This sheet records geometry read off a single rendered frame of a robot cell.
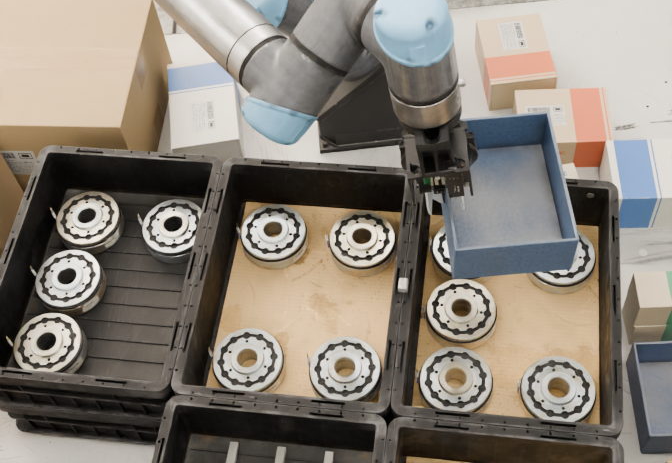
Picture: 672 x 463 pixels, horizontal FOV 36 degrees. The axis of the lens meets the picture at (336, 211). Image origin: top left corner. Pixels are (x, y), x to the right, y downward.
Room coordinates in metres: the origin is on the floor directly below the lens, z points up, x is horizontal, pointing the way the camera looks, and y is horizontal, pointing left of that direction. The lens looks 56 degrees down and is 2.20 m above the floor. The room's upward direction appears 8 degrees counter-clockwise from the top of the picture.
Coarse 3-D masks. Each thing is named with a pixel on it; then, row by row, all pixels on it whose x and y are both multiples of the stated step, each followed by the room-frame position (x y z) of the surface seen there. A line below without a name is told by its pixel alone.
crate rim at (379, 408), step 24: (264, 168) 0.95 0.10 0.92; (288, 168) 0.94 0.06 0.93; (312, 168) 0.94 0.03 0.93; (336, 168) 0.93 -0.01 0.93; (360, 168) 0.92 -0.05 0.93; (384, 168) 0.92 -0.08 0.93; (216, 192) 0.92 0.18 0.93; (408, 192) 0.87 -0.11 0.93; (216, 216) 0.87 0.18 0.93; (408, 216) 0.83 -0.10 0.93; (408, 240) 0.79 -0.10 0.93; (192, 312) 0.71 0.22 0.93; (192, 336) 0.68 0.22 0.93; (384, 360) 0.60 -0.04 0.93; (384, 384) 0.57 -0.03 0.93; (336, 408) 0.54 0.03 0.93; (360, 408) 0.54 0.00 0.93; (384, 408) 0.53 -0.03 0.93
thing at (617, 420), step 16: (416, 192) 0.87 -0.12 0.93; (608, 192) 0.82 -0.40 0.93; (416, 208) 0.84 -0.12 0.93; (608, 208) 0.80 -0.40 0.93; (416, 224) 0.82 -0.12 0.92; (416, 240) 0.78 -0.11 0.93; (416, 256) 0.76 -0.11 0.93; (400, 320) 0.66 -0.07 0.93; (400, 336) 0.63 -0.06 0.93; (400, 352) 0.61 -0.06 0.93; (400, 368) 0.59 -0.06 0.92; (400, 384) 0.56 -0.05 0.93; (400, 400) 0.54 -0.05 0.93; (400, 416) 0.52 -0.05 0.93; (416, 416) 0.51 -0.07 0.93; (432, 416) 0.51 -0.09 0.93; (448, 416) 0.51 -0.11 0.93; (480, 416) 0.50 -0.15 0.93; (496, 416) 0.50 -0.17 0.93; (512, 416) 0.50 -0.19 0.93; (576, 432) 0.46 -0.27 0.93; (592, 432) 0.46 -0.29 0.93; (608, 432) 0.46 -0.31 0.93
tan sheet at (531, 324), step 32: (512, 288) 0.74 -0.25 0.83; (512, 320) 0.68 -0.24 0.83; (544, 320) 0.68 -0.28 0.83; (576, 320) 0.67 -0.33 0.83; (480, 352) 0.64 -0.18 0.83; (512, 352) 0.63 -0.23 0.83; (544, 352) 0.63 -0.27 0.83; (576, 352) 0.62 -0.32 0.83; (416, 384) 0.60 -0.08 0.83; (448, 384) 0.60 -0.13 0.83; (512, 384) 0.58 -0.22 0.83
